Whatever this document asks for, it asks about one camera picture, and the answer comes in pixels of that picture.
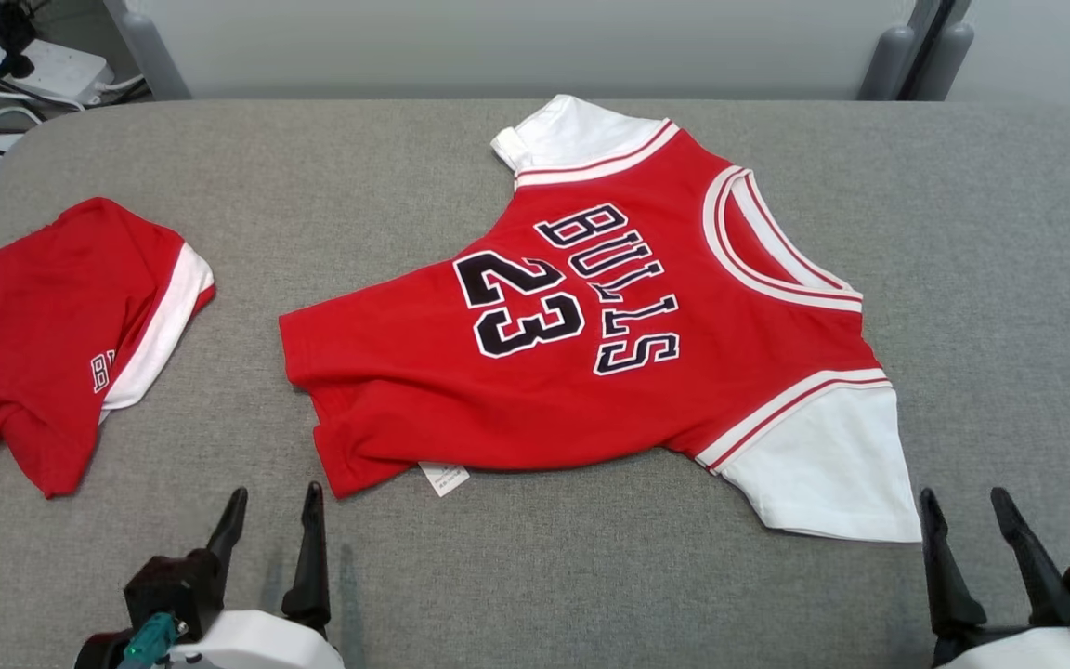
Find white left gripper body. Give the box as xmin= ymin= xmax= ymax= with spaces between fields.
xmin=168 ymin=608 xmax=346 ymax=669

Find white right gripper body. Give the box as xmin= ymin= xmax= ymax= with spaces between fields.
xmin=933 ymin=624 xmax=1070 ymax=669

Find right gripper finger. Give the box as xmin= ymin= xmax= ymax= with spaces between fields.
xmin=918 ymin=487 xmax=989 ymax=644
xmin=990 ymin=487 xmax=1070 ymax=629

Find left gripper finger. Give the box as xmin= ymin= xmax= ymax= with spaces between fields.
xmin=205 ymin=487 xmax=249 ymax=570
xmin=281 ymin=480 xmax=333 ymax=639

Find red shorts white stripe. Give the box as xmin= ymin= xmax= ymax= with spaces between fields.
xmin=0 ymin=196 xmax=217 ymax=504

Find red Bulls jersey white sleeves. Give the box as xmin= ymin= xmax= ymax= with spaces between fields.
xmin=278 ymin=93 xmax=924 ymax=544

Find white power strip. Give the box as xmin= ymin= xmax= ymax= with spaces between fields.
xmin=0 ymin=33 xmax=116 ymax=106

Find narrow white partition panel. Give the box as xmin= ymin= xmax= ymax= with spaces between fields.
xmin=948 ymin=0 xmax=1070 ymax=114

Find black plug adapter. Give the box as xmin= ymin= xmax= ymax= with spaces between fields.
xmin=0 ymin=0 xmax=40 ymax=81

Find wide white partition panel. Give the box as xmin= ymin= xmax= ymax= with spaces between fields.
xmin=126 ymin=0 xmax=917 ymax=101

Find teal left camera cable connector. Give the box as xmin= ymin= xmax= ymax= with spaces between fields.
xmin=117 ymin=613 xmax=189 ymax=669

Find grey slanted partition post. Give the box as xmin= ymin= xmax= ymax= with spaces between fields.
xmin=103 ymin=0 xmax=193 ymax=101

